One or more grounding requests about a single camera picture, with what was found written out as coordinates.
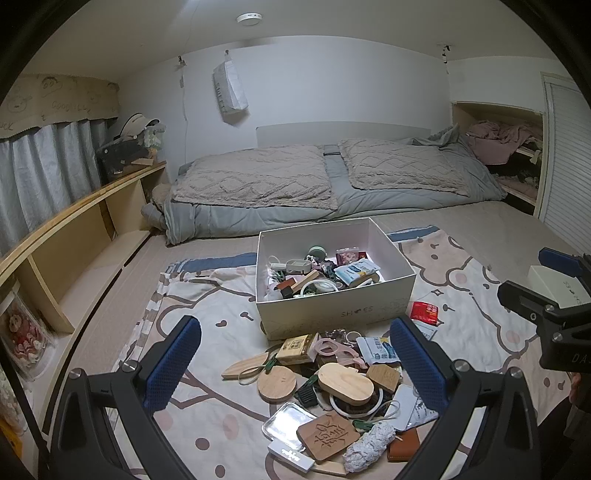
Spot wooden closet niche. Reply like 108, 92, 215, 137
451, 102, 546, 217

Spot carved wooden plaque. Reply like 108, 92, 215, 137
296, 412, 361, 462

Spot oval wooden box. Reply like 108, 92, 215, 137
318, 362, 376, 407

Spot right grey pillow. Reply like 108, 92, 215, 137
338, 137, 470, 197

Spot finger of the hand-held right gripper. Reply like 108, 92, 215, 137
497, 279, 574, 325
538, 247, 591, 280

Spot hanging white tissue bag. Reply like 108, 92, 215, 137
212, 60, 249, 123

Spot pink clothes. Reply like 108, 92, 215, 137
464, 120, 541, 165

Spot beige printed curtain valance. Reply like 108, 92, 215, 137
0, 74, 121, 139

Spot white headboard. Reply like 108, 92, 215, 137
256, 124, 455, 151

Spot white wall cable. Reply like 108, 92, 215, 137
177, 58, 190, 158

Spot red patterned small box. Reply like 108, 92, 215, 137
335, 247, 368, 267

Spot dark folded clothes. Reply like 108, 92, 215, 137
489, 157, 541, 195

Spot black bag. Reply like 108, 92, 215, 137
95, 138, 148, 184

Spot left grey pillow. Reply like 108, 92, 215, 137
172, 144, 339, 211

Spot white tape ring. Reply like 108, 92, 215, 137
302, 281, 338, 299

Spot person's right forearm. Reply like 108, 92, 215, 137
540, 369, 591, 480

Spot white cap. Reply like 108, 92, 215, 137
113, 113, 160, 139

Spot pink plastic scissors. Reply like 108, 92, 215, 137
314, 337, 368, 370

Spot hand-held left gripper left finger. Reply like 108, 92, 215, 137
48, 315, 202, 480

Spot grey pillow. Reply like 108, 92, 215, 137
338, 137, 470, 197
172, 144, 339, 211

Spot beige printed small box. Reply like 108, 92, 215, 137
276, 333, 320, 366

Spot clear plastic case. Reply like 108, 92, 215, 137
262, 401, 317, 446

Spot grey curtain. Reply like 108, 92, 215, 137
0, 117, 116, 259

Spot red packet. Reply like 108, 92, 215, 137
410, 301, 439, 324

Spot white shoe box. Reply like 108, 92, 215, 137
255, 217, 417, 341

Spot plush toy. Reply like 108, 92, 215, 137
143, 121, 166, 154

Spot cartoon printed blanket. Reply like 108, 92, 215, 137
111, 225, 573, 480

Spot clear flower display case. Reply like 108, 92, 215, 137
0, 286, 54, 380

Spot wooden shelf unit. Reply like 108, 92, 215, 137
0, 159, 169, 435

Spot small white box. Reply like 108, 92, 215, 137
528, 265, 591, 309

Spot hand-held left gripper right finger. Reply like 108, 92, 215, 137
389, 316, 542, 480

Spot round wooden coaster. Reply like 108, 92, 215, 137
257, 367, 297, 404

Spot brown leather wallet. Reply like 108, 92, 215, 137
387, 429, 421, 463

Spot white louvered door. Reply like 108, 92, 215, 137
538, 71, 591, 257

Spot leaf-shaped wooden piece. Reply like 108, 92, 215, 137
222, 353, 271, 380

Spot small white adapter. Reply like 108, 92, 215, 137
267, 438, 315, 472

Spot white plastic ring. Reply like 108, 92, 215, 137
329, 385, 384, 418

